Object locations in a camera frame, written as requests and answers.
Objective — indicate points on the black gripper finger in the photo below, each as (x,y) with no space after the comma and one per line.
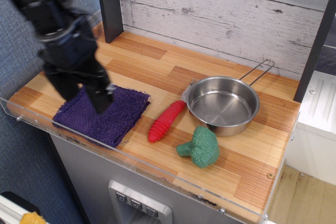
(101,97)
(65,86)

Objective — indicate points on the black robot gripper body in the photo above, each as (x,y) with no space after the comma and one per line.
(71,51)

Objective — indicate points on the purple terry cloth napkin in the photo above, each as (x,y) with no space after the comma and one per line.
(113,124)

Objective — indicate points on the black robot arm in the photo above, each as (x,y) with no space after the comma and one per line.
(47,15)

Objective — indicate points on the clear acrylic table guard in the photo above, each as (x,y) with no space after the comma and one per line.
(237,185)

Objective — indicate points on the grey toy fridge cabinet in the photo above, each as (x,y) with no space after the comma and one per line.
(90,175)

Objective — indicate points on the silver dispenser button panel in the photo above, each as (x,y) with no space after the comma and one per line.
(132,206)

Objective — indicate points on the green toy broccoli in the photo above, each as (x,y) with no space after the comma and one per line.
(203,148)

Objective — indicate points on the stainless steel pan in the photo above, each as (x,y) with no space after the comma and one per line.
(224,105)

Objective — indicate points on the white cabinet on right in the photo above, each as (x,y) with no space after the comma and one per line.
(311,149)

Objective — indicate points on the dark right shelf post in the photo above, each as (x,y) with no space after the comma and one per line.
(316,49)

